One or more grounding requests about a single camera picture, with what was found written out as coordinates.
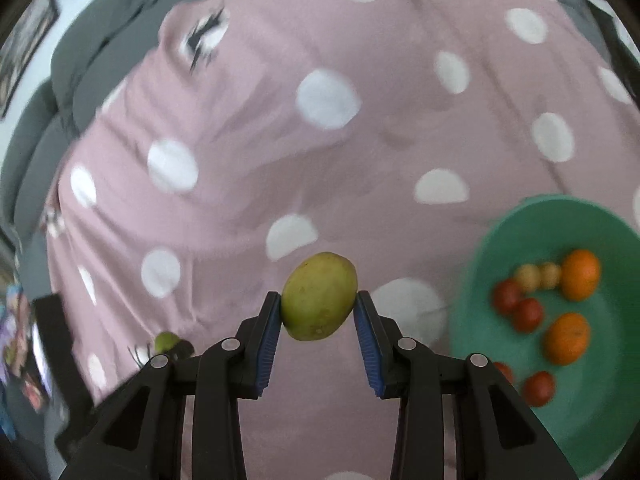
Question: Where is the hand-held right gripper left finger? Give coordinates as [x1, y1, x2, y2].
[59, 291, 282, 480]

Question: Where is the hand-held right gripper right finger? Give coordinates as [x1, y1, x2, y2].
[353, 291, 576, 480]

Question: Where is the green mango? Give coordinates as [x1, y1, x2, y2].
[281, 252, 359, 342]

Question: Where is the small yellow-green fruit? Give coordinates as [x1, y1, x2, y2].
[515, 264, 542, 292]

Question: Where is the small orange-yellow fruit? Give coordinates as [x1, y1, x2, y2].
[540, 262, 563, 291]

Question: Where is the orange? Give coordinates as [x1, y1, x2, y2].
[560, 249, 602, 302]
[543, 312, 592, 366]

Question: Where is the green bowl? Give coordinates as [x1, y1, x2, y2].
[447, 195, 640, 480]

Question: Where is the small green lime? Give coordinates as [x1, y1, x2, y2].
[154, 331, 180, 355]

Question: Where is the pink polka-dot blanket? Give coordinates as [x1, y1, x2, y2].
[45, 0, 640, 480]

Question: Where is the black stand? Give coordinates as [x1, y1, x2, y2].
[32, 294, 98, 461]

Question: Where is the grey sofa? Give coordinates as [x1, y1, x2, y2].
[0, 0, 616, 341]

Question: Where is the colourful wall poster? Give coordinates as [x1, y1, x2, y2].
[0, 285, 51, 441]

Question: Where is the framed wall picture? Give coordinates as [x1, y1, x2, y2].
[0, 0, 58, 116]

